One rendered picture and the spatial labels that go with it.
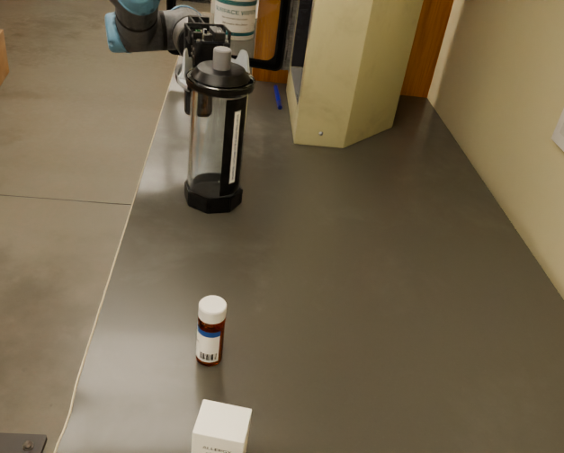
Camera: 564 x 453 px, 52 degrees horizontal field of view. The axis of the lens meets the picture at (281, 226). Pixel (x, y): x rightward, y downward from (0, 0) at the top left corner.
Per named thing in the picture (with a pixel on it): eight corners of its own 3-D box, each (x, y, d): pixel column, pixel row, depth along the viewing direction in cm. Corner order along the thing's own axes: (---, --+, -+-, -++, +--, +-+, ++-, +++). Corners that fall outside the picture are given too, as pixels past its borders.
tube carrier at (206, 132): (250, 208, 100) (263, 89, 88) (187, 211, 97) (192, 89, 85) (236, 176, 108) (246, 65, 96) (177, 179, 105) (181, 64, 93)
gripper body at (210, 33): (188, 31, 94) (176, 13, 103) (186, 83, 98) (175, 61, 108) (234, 32, 96) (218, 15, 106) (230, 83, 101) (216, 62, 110)
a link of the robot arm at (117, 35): (102, -6, 104) (163, -8, 107) (104, 23, 115) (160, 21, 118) (108, 34, 103) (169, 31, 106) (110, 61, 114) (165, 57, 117)
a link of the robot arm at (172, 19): (162, 42, 120) (202, 40, 122) (169, 58, 111) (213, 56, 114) (158, 3, 116) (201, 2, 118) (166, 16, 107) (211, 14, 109)
